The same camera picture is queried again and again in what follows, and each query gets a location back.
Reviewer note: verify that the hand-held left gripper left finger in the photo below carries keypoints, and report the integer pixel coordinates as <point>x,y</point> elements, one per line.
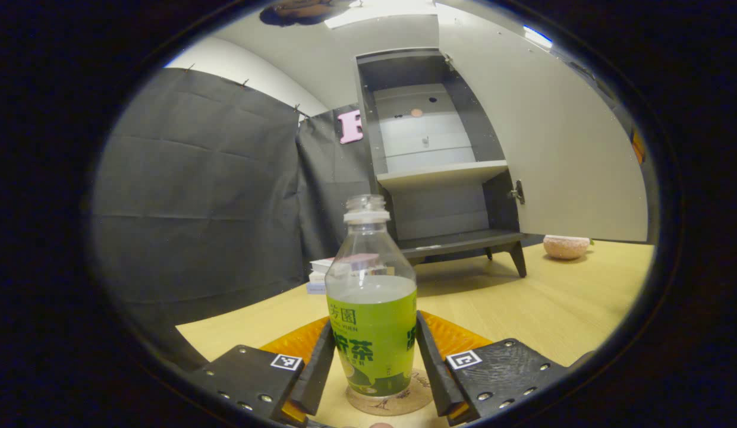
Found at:
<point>321,374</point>

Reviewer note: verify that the grey cabinet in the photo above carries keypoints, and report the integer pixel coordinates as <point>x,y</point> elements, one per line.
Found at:
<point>440,214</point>

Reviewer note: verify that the large ceiling light panel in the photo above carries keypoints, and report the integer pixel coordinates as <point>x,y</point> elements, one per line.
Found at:
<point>380,13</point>

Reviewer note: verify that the grey cabinet shelf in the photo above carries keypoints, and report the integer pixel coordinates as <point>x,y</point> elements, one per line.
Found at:
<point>440,173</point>

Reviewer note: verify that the dark round object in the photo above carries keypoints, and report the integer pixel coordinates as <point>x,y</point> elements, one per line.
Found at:
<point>303,12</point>

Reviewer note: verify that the green label bottle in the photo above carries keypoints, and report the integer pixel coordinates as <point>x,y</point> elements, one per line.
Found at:
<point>371,333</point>

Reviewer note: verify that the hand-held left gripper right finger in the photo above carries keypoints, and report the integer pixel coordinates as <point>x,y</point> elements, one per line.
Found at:
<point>432,368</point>

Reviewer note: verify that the black backdrop cloth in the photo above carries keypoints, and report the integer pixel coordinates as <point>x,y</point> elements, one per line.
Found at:
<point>196,208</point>

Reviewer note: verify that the stack of small boxes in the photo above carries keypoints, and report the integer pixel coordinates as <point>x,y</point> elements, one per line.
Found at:
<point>318,276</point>

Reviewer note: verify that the metal door hinge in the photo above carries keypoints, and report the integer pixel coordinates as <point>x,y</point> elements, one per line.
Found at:
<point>449,61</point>
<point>517,192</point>

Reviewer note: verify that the round cork coaster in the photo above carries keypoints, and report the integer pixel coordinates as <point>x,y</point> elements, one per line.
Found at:
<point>422,395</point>

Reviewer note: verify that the beige cabinet door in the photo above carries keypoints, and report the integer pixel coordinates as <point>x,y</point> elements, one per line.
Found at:
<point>553,148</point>

